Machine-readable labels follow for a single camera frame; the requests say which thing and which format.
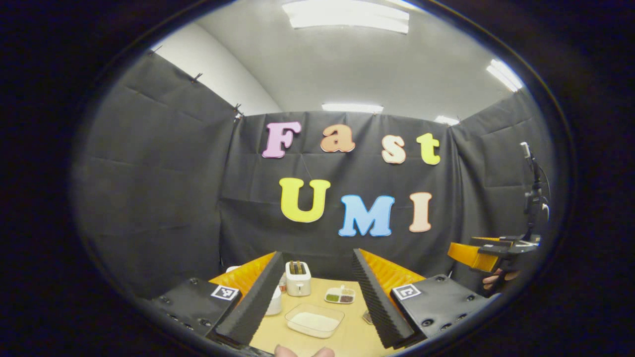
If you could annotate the white toaster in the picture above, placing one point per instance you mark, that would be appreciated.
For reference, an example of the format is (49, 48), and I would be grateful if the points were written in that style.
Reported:
(297, 285)

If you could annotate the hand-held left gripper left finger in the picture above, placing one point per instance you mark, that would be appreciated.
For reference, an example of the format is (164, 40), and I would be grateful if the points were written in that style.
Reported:
(258, 302)

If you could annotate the large ceiling light panel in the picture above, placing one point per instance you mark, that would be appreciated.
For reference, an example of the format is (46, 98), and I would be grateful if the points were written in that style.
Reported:
(347, 15)

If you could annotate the clear box of white rice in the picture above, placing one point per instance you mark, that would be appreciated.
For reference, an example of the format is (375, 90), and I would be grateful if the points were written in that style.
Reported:
(315, 322)

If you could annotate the black backdrop cloth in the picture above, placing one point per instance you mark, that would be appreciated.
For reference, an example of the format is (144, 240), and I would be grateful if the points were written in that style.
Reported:
(163, 198)

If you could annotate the white rice cooker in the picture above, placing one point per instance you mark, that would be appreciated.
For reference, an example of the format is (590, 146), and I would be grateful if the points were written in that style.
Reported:
(274, 302)

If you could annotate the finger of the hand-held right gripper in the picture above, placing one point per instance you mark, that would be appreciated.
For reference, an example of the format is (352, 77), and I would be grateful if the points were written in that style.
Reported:
(501, 240)
(471, 255)

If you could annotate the white divided dish of beans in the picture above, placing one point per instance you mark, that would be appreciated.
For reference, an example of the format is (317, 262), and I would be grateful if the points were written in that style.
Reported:
(340, 296)

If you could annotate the clear water bottle red label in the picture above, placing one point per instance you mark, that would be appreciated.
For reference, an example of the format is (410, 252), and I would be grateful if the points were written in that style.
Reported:
(282, 283)

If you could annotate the ceiling light strip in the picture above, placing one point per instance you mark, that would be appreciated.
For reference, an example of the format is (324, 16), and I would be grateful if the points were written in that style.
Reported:
(352, 107)
(505, 74)
(446, 120)

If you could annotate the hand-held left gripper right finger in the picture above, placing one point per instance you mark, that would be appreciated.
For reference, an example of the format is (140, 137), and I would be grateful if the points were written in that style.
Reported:
(379, 302)

